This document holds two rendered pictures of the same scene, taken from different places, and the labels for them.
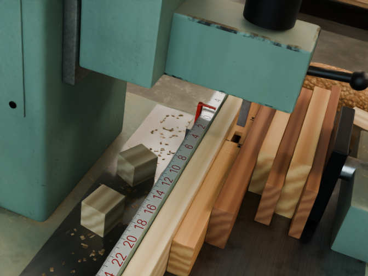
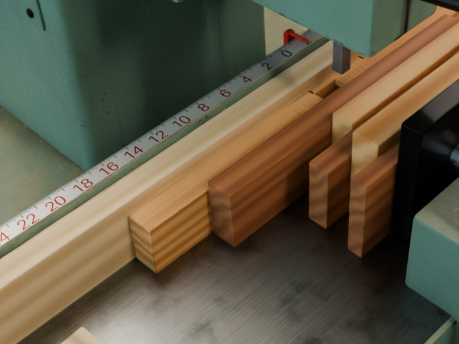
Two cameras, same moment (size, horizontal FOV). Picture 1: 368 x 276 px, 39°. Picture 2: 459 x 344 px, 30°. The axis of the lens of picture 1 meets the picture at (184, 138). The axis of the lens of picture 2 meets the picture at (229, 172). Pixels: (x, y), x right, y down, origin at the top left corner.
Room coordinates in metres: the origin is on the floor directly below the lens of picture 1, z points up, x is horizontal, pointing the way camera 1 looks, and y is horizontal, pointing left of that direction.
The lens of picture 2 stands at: (0.05, -0.27, 1.31)
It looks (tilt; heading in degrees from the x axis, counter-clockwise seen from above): 43 degrees down; 36
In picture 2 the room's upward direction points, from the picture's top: 5 degrees counter-clockwise
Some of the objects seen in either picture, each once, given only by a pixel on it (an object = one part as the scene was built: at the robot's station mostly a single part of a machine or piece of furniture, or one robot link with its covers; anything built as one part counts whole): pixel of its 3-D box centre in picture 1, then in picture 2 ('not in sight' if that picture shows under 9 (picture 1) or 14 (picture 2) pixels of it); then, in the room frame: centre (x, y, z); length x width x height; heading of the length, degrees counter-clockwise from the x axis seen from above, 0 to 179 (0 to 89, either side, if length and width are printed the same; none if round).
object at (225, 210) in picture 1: (249, 156); (348, 121); (0.46, -0.08, 0.92); 0.25 x 0.02 x 0.05; 166
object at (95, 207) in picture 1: (102, 210); not in sight; (0.44, 0.08, 0.82); 0.04 x 0.03 x 0.04; 156
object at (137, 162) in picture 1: (137, 164); not in sight; (0.54, 0.06, 0.82); 0.04 x 0.03 x 0.03; 140
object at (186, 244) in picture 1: (252, 111); (410, 52); (0.56, -0.08, 0.92); 0.54 x 0.02 x 0.04; 166
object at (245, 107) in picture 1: (246, 105); (342, 39); (0.48, -0.06, 0.97); 0.01 x 0.01 x 0.05; 76
